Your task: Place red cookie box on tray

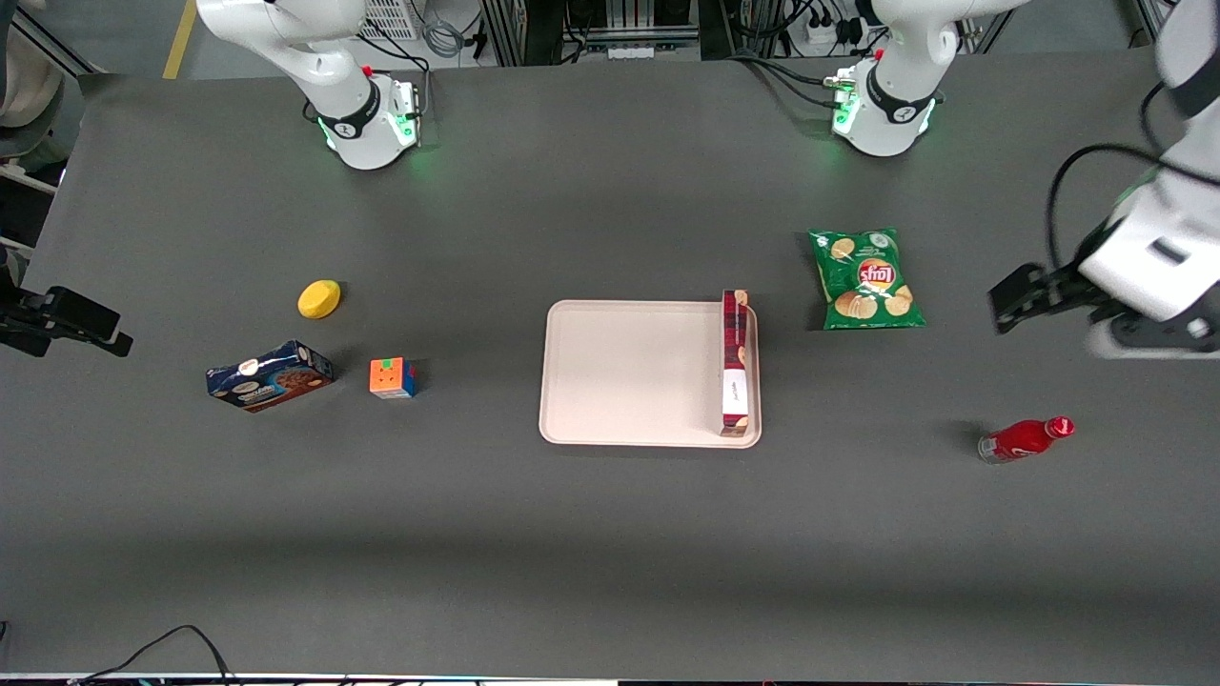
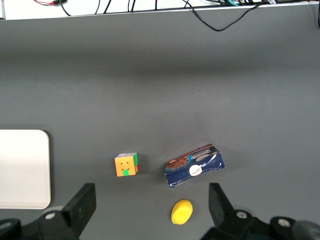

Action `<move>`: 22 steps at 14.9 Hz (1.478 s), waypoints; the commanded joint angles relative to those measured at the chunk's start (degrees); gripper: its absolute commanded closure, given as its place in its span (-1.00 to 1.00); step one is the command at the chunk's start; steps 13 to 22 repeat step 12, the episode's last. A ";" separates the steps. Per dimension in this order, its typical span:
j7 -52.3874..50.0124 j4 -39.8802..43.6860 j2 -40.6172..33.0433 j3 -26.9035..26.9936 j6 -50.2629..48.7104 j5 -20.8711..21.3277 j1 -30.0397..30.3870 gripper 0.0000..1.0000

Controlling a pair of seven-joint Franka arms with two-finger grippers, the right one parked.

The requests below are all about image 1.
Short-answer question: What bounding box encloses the red cookie box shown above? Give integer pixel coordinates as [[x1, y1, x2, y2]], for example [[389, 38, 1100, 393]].
[[720, 290, 752, 438]]

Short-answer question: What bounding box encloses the blue cookie box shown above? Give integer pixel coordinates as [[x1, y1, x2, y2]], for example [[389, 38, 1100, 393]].
[[206, 340, 335, 414]]

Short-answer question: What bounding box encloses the cream plastic tray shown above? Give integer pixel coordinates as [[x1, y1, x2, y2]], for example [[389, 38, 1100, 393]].
[[539, 300, 763, 450]]

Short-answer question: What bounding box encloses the red soda bottle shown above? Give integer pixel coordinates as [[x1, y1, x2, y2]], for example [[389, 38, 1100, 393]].
[[978, 415, 1077, 466]]

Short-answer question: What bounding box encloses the green Lay's chips bag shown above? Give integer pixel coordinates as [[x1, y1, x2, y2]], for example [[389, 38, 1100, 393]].
[[808, 227, 928, 332]]

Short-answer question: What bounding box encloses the yellow lemon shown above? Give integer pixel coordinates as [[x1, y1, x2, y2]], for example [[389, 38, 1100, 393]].
[[297, 279, 342, 320]]

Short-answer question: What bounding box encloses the colourful puzzle cube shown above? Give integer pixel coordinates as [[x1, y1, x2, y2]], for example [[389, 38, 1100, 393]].
[[369, 356, 418, 400]]

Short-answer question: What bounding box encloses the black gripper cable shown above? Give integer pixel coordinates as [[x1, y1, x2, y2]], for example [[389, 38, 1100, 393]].
[[1046, 81, 1188, 277]]

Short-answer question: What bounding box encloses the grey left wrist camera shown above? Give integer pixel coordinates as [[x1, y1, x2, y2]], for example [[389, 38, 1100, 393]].
[[1087, 286, 1220, 361]]

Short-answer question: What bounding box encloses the black left arm base cable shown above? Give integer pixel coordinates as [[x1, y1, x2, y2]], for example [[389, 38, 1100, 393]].
[[726, 52, 859, 111]]

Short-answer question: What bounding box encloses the black cable on table edge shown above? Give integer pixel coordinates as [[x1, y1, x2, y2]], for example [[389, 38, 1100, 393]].
[[71, 624, 234, 686]]

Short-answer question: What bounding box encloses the grey coiled cable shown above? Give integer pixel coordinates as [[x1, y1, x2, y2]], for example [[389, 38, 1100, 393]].
[[422, 17, 466, 60]]

